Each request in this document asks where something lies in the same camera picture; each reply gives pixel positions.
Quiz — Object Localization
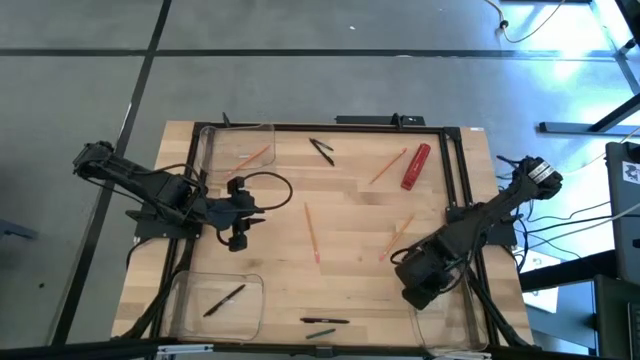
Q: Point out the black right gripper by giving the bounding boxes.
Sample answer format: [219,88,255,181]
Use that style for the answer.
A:
[394,244,464,310]

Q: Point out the dark green pen printed crayons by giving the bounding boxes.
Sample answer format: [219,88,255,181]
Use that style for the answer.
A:
[202,283,247,318]

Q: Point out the black floor stand base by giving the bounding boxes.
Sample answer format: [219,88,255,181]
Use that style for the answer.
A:
[538,92,640,136]

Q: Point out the black pen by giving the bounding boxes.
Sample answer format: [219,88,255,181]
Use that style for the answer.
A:
[299,316,351,325]
[308,137,336,168]

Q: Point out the yellow floor cable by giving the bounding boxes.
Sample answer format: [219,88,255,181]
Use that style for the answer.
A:
[482,0,566,45]

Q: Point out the silver metal bracket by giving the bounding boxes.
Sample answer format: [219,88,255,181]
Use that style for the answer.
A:
[156,343,215,357]
[423,349,494,360]

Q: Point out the black bracket bar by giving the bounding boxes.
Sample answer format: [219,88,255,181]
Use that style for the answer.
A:
[335,113,426,126]

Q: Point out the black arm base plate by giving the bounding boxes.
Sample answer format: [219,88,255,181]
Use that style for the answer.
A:
[446,204,519,246]
[133,209,204,240]

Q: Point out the white paper sheet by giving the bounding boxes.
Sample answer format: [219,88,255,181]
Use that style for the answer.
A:
[522,249,560,314]

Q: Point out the black left wrist camera cable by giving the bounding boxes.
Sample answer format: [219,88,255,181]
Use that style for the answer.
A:
[233,171,295,214]

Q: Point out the black beam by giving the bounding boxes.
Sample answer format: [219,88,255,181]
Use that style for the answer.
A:
[518,249,617,293]

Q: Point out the black aluminium table frame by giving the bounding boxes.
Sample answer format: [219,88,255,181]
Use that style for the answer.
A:
[112,121,535,351]

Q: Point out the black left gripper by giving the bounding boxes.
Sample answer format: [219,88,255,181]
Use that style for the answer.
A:
[207,175,266,253]

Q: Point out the orange pencil pink eraser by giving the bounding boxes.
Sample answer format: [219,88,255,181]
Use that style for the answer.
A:
[303,202,322,265]
[225,144,272,177]
[378,213,416,263]
[368,147,408,186]

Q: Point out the green crayon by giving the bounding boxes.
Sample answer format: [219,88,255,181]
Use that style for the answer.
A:
[305,327,338,341]

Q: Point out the dark grey case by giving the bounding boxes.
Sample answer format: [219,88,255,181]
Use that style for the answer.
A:
[593,273,640,360]

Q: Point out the clear plastic bin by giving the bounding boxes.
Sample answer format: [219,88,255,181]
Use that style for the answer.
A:
[160,271,265,346]
[403,253,489,351]
[199,123,278,170]

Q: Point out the grey cabinet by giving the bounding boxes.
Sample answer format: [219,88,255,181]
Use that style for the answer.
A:
[604,141,640,286]

